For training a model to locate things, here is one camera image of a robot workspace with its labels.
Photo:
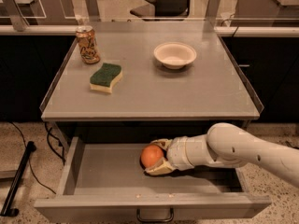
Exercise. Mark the orange fruit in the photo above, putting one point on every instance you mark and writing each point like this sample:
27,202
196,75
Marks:
150,155

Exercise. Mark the clear acrylic barrier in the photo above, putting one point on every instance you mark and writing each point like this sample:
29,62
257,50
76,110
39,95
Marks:
70,12

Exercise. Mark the black floor stand bar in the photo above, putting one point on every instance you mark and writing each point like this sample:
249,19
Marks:
7,210

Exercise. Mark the white bowl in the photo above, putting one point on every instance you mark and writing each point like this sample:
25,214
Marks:
174,55

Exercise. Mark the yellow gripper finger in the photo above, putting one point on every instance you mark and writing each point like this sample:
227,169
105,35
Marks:
161,167
162,143

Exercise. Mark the golden soda can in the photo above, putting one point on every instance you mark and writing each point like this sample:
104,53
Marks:
87,44

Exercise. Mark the black office chair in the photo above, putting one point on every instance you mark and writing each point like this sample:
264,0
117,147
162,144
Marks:
162,10

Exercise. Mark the green yellow sponge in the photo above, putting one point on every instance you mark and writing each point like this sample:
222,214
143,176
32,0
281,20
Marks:
106,77

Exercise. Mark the grey cabinet table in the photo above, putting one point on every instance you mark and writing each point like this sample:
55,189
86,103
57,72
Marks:
151,101

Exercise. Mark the open grey top drawer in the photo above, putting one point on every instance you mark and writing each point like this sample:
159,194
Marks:
105,182

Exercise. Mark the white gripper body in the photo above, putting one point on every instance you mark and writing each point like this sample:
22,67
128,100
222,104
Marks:
178,155

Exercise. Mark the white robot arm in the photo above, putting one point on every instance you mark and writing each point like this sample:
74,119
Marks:
226,146

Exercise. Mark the black drawer handle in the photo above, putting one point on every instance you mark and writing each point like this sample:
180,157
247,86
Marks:
165,220

